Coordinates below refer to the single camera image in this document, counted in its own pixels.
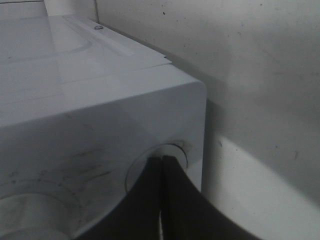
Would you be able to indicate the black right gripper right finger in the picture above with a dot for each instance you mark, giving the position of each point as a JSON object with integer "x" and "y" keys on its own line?
{"x": 186, "y": 214}

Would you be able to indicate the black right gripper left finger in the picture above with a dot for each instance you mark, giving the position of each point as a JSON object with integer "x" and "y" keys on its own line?
{"x": 136, "y": 217}

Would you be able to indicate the white timer knob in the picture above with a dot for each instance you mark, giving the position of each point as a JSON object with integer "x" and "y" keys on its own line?
{"x": 33, "y": 216}

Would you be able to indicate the white microwave oven body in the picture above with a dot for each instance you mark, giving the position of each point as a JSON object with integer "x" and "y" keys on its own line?
{"x": 79, "y": 102}

